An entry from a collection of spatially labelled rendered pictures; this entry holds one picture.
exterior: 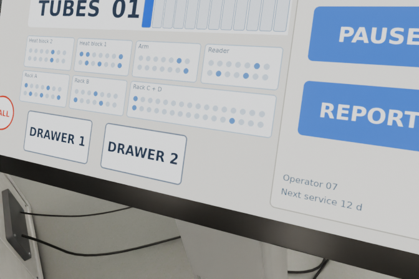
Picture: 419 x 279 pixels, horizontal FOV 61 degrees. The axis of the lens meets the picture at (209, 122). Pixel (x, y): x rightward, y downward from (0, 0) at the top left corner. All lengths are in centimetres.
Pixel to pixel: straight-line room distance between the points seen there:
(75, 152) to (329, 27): 27
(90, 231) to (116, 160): 133
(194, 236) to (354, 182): 35
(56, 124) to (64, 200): 147
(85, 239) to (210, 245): 113
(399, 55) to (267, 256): 37
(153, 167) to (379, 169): 19
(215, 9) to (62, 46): 18
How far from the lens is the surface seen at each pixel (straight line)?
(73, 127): 40
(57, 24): 44
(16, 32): 48
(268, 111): 30
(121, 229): 163
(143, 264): 150
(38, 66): 45
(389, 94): 29
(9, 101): 47
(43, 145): 43
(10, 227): 138
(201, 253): 62
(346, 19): 30
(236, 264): 60
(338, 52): 30
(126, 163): 36
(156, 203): 34
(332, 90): 29
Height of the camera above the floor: 122
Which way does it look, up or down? 37 degrees down
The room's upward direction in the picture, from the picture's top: 10 degrees counter-clockwise
